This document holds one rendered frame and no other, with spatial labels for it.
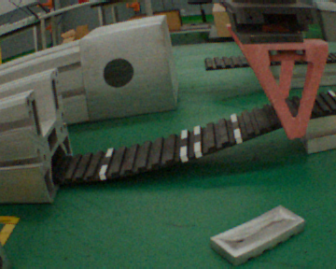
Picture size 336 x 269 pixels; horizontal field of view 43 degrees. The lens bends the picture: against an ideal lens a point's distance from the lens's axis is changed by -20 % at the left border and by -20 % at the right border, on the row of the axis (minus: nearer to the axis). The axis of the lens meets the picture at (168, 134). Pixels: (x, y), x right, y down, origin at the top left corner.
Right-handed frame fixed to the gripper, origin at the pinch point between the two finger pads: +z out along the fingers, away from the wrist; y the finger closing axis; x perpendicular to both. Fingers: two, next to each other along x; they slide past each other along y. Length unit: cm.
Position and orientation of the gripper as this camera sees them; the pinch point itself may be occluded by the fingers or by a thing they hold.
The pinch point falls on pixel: (286, 109)
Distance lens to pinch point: 37.3
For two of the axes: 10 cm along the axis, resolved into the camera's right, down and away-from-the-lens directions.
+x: 9.9, -1.4, -0.9
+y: -0.4, 3.4, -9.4
